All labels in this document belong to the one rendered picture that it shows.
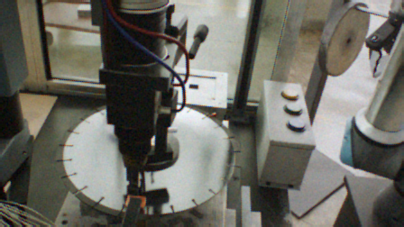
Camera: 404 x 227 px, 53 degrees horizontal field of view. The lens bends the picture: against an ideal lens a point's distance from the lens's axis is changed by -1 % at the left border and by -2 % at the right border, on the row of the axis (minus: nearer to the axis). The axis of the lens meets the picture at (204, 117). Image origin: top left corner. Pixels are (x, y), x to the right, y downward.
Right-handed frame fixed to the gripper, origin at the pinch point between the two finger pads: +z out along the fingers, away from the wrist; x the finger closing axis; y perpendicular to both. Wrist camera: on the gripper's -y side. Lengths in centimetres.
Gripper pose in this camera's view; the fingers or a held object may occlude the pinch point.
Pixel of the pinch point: (374, 74)
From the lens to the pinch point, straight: 136.0
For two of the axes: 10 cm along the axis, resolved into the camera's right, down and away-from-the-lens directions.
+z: -1.0, 8.1, 5.8
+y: 8.1, -2.7, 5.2
